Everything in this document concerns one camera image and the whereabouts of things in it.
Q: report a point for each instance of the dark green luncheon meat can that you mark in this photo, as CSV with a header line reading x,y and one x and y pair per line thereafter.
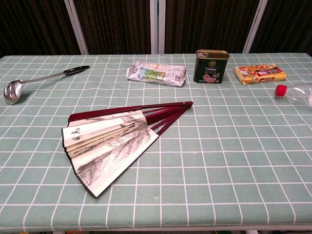
x,y
210,67

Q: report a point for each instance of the white screen frame post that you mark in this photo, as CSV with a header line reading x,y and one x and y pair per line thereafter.
x,y
152,26
254,26
161,26
75,26

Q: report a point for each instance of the crumpled white snack packet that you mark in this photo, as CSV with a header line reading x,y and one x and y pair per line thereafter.
x,y
156,73

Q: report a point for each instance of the paper folding fan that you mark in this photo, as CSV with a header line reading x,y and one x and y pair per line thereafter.
x,y
109,146

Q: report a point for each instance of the clear plastic bottle, red cap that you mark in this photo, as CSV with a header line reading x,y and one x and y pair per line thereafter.
x,y
280,90

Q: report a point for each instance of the green checked tablecloth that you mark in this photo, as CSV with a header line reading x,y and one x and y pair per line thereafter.
x,y
219,158

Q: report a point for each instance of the yellow noodle packet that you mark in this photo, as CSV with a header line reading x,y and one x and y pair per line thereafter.
x,y
259,74

